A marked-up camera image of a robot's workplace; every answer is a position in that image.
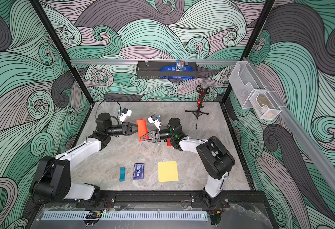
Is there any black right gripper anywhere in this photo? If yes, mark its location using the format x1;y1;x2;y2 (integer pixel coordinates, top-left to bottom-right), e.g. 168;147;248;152
144;128;178;142

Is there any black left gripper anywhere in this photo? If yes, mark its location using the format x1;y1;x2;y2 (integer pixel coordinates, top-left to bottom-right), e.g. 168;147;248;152
106;124;142;137

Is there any red square paper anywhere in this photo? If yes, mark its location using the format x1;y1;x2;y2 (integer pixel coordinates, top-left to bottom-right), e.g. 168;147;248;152
136;119;148;142
167;139;172;147

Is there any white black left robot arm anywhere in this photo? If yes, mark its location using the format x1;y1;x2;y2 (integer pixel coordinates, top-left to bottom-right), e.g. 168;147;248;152
30;113;138;205

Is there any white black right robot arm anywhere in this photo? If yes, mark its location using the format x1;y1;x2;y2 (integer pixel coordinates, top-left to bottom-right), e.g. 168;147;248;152
137;118;235;199

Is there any yellow square paper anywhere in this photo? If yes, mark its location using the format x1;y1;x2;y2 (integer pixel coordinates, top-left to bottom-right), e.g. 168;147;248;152
158;161;179;182

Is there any blue card box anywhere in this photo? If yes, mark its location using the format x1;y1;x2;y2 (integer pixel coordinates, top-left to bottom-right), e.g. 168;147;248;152
133;163;144;180

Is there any teal small block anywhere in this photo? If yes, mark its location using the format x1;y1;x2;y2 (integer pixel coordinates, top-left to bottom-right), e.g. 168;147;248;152
119;167;125;182

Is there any black microphone tripod stand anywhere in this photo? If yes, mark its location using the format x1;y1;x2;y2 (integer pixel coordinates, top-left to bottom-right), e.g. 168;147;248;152
185;105;209;129

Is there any red black microphone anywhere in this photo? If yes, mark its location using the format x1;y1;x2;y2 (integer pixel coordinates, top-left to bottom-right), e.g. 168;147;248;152
196;81;210;109

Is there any blue snack packet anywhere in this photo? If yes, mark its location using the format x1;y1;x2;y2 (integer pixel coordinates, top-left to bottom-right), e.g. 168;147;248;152
159;60;196;80

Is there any small clear plastic bin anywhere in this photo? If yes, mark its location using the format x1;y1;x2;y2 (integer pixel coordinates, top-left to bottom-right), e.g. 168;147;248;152
249;89;281;121

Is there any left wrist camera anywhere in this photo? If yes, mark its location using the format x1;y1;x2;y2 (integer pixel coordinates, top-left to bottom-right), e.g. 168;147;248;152
119;108;132;122

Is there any black wall shelf basket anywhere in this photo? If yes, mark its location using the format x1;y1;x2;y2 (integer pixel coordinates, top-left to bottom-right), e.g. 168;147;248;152
136;62;198;80

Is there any aluminium rail back wall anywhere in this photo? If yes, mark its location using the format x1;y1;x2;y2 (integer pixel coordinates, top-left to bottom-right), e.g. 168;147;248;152
70;58;239;65

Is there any aluminium rail wall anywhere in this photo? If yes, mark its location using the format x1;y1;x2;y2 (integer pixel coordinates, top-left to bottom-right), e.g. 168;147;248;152
244;57;335;194
70;58;239;65

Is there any black front base frame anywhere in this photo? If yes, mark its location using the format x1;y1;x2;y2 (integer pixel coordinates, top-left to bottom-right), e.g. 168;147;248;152
51;190;267;209

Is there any clear plastic wall bin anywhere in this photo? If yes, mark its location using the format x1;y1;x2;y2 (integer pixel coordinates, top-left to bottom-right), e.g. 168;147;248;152
229;61;264;109

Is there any white slotted cable duct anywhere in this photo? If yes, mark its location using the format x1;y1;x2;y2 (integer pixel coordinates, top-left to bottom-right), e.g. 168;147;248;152
40;210;208;221

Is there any black corner frame post left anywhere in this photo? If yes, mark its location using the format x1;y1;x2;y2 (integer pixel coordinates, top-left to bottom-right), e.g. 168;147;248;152
29;0;95;105

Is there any black corner frame post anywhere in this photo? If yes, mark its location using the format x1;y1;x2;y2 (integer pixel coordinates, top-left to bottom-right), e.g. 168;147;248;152
29;0;95;105
220;0;277;104

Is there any black corner frame post right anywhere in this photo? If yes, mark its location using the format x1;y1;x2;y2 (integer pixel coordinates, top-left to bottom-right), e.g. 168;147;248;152
220;0;277;104

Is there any aluminium rail right wall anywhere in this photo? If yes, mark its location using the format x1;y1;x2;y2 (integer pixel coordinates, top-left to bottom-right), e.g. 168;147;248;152
244;57;335;194

